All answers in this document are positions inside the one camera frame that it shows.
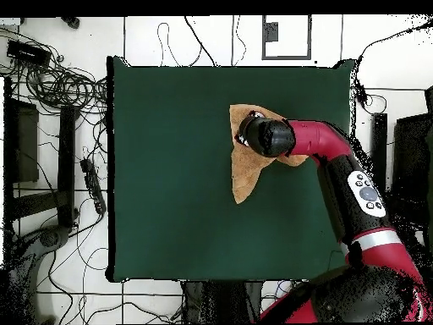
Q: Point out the tan terry towel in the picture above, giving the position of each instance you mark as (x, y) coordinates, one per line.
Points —
(247, 176)

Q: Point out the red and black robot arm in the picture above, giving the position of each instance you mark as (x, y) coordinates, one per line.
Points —
(321, 138)

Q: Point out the dark green tablecloth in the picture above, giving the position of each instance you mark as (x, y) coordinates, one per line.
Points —
(169, 118)

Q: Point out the small grey square plate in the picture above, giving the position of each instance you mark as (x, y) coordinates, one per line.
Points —
(270, 32)

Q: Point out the black plug adapter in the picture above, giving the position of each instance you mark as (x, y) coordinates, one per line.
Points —
(362, 95)

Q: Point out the black power strip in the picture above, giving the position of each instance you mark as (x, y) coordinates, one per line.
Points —
(93, 184)

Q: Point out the small dark object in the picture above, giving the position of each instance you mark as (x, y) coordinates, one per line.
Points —
(71, 22)

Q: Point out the grey stand base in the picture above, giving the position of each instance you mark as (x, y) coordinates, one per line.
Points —
(50, 237)

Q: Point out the black rectangular box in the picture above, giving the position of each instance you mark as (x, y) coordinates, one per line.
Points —
(27, 52)

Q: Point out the grey rectangular floor frame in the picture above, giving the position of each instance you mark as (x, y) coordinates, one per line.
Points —
(287, 58)

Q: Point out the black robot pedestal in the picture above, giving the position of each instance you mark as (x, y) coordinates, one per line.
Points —
(220, 301)

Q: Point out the black frame stand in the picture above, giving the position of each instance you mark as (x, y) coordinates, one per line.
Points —
(412, 152)
(66, 162)

